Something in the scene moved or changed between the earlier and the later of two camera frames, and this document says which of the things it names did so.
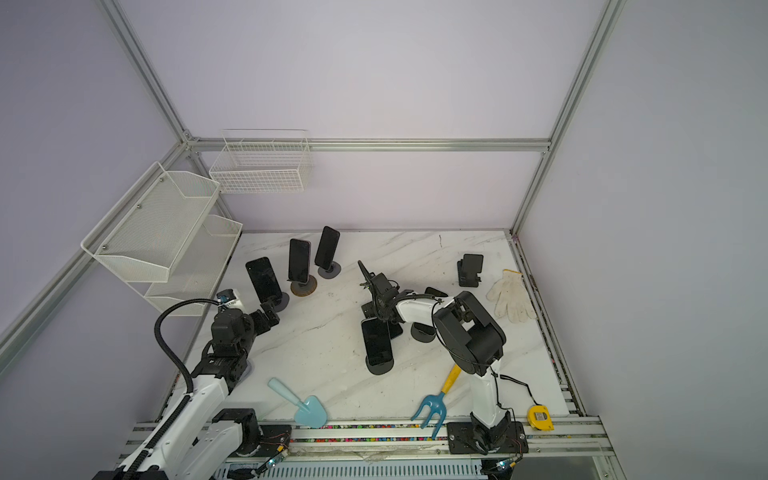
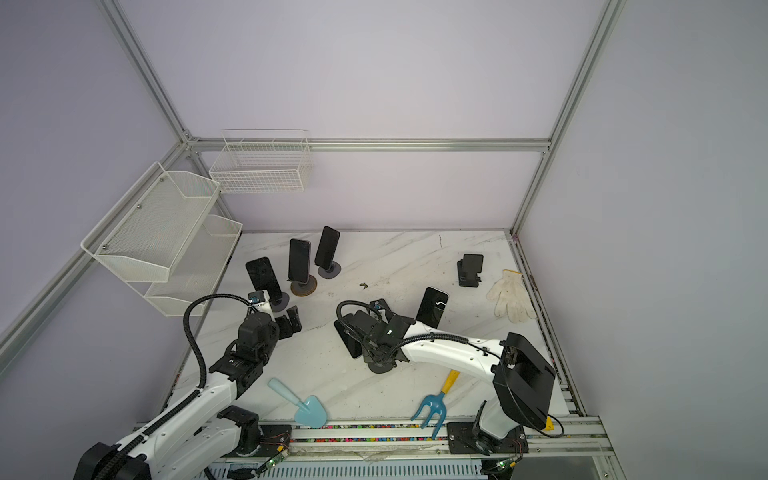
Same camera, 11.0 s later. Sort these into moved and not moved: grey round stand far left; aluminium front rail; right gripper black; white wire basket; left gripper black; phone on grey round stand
Moved: right gripper black; left gripper black
Not moved: aluminium front rail; white wire basket; grey round stand far left; phone on grey round stand
